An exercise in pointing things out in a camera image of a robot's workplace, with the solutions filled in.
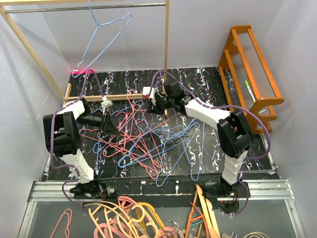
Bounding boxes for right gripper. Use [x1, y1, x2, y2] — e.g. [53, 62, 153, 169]
[147, 94, 175, 115]

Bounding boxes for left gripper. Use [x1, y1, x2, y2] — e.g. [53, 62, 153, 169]
[76, 112, 120, 136]

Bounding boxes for light blue wire hanger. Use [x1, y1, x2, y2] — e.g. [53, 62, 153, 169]
[72, 1, 132, 71]

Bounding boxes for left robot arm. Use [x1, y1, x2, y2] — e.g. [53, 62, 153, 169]
[43, 96, 119, 198]

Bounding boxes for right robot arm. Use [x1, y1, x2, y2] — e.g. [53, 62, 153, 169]
[142, 80, 254, 197]

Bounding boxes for pile of plastic hangers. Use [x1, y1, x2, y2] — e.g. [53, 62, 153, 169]
[84, 196, 186, 238]

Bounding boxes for wooden hangers pile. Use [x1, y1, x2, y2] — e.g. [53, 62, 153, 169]
[184, 183, 267, 238]

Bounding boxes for pink plastic marker strip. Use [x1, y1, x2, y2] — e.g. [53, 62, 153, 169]
[70, 70, 93, 77]

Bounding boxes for green white pen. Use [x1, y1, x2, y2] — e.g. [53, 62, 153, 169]
[245, 80, 256, 102]

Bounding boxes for orange wooden shelf rack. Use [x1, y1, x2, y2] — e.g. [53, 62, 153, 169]
[218, 25, 284, 134]

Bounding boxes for pink hanger on glass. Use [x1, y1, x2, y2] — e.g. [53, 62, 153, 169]
[49, 208, 73, 238]

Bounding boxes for metal hanging rod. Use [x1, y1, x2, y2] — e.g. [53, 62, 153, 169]
[4, 3, 166, 14]

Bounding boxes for tangled pink wire hangers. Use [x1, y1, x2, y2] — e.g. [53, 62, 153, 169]
[79, 100, 176, 179]

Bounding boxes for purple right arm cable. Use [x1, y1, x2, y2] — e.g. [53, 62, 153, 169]
[151, 70, 271, 216]

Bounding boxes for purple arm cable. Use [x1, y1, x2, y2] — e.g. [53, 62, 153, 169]
[151, 70, 271, 216]
[49, 68, 107, 215]

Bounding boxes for tangled blue wire hangers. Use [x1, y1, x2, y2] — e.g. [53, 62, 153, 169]
[93, 105, 206, 187]

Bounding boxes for wooden clothes rack frame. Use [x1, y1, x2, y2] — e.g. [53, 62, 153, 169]
[0, 0, 170, 109]

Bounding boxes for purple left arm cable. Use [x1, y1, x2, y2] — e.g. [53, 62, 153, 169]
[49, 68, 107, 215]

